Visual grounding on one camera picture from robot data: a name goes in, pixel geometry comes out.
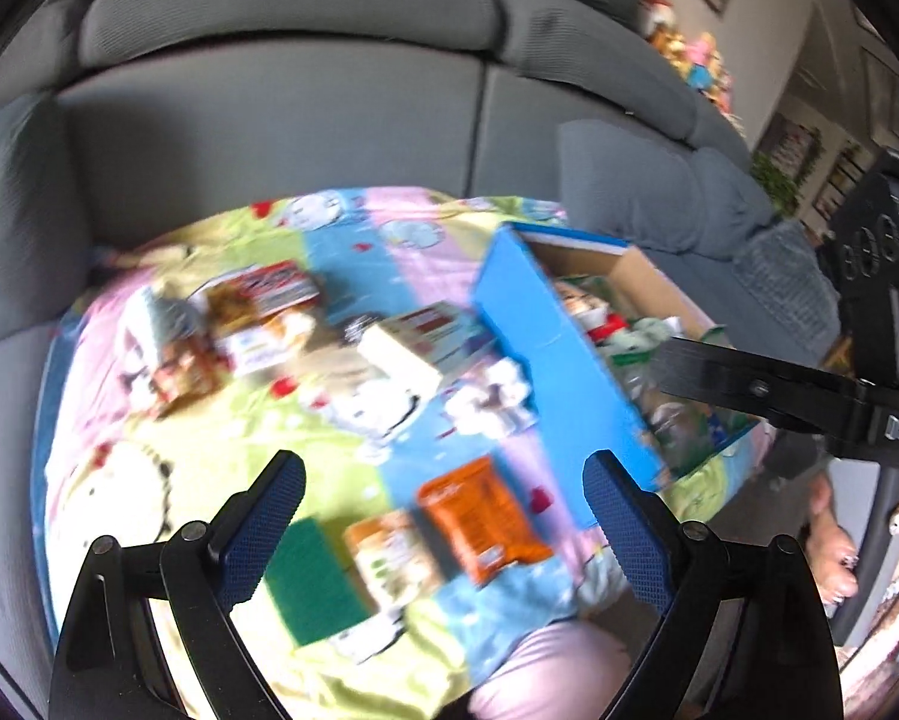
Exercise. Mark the small orange white packet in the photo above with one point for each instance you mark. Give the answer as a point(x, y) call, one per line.
point(393, 559)

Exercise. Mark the person's pink trouser leg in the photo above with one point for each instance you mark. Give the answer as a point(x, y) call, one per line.
point(554, 675)

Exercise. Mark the small white medicine box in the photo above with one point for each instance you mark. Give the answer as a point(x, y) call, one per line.
point(262, 349)

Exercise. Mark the row of plush toys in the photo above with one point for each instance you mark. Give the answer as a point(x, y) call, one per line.
point(689, 52)

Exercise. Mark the blue cardboard box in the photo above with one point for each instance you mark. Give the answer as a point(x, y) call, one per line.
point(562, 360)

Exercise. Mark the person's right hand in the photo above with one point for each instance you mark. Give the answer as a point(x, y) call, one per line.
point(831, 547)

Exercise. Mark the white sock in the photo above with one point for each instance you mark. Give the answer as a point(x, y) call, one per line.
point(494, 397)

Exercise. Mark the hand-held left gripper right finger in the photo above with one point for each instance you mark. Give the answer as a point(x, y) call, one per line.
point(623, 525)

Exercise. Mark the grey sofa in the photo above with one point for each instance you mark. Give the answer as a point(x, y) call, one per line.
point(269, 127)

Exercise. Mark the brown snack packet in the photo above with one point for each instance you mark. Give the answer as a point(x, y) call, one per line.
point(258, 292)

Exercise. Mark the white plastic device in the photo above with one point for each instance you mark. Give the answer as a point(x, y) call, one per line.
point(374, 401)

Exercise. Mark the silver steel scourer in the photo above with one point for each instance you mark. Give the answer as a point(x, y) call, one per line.
point(357, 330)

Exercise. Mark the grey knitted cushion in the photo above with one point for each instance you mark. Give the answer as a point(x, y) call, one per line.
point(790, 285)

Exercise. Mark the long white barcode box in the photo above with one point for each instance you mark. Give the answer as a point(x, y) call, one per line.
point(412, 345)

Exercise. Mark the pale green cloth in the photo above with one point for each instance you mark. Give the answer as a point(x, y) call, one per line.
point(636, 337)

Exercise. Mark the printed cartoon blanket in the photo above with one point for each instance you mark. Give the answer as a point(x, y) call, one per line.
point(217, 457)

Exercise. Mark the green potted plant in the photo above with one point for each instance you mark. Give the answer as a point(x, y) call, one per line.
point(775, 180)

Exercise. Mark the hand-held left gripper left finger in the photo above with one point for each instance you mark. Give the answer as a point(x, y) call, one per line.
point(263, 525)

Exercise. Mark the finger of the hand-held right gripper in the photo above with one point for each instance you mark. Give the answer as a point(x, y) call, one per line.
point(756, 388)

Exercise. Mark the orange striped snack packet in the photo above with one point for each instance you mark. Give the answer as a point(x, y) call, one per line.
point(187, 375)

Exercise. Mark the grey sofa cushion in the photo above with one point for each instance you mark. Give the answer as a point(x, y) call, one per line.
point(644, 187)

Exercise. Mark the green and yellow sponge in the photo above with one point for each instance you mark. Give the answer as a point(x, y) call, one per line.
point(318, 585)

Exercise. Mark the grey plush elephant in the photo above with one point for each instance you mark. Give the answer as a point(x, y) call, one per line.
point(157, 322)

